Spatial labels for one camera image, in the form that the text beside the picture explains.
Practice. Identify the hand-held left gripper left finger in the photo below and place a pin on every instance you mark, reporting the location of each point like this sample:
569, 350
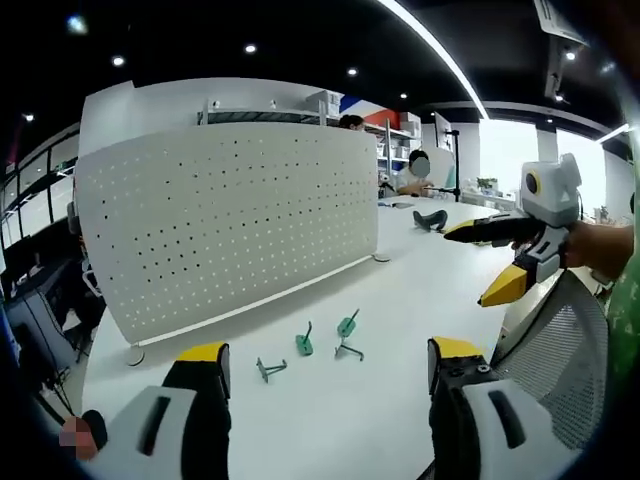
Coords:
150, 435

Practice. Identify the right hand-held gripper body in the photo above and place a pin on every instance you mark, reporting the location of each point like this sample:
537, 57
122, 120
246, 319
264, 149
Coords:
555, 192

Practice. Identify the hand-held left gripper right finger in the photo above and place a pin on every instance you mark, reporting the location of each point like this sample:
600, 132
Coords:
480, 430

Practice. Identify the green and grey hook assembly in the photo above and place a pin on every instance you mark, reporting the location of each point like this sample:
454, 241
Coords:
346, 327

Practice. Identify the white perforated mounting plate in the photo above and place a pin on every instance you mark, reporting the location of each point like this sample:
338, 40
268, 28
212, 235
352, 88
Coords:
225, 225

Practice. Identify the person's right hand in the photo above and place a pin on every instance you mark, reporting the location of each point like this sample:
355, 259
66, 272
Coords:
597, 247

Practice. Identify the green potted plant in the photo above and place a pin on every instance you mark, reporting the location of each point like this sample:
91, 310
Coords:
486, 183

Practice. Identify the black curved headband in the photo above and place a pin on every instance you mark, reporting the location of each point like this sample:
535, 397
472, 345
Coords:
430, 220

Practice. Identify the black clamp stand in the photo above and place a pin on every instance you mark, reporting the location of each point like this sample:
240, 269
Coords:
456, 165

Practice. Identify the grey mesh office chair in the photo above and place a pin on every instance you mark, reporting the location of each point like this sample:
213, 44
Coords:
560, 350

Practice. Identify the person's green sleeve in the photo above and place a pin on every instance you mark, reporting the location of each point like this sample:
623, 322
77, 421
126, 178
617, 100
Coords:
625, 340

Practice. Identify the storage shelf with boxes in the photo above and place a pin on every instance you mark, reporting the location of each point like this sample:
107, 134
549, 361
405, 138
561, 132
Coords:
400, 140

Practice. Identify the dark desk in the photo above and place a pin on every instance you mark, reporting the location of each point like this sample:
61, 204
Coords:
45, 310

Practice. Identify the long ceiling light strip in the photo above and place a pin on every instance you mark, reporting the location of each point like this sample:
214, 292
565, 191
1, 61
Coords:
450, 55

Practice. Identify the white metal shelving rack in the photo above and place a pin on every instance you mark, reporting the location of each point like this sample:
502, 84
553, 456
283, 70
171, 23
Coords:
260, 116

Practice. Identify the white partition panel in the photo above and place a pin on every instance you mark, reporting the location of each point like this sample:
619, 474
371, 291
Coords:
150, 107

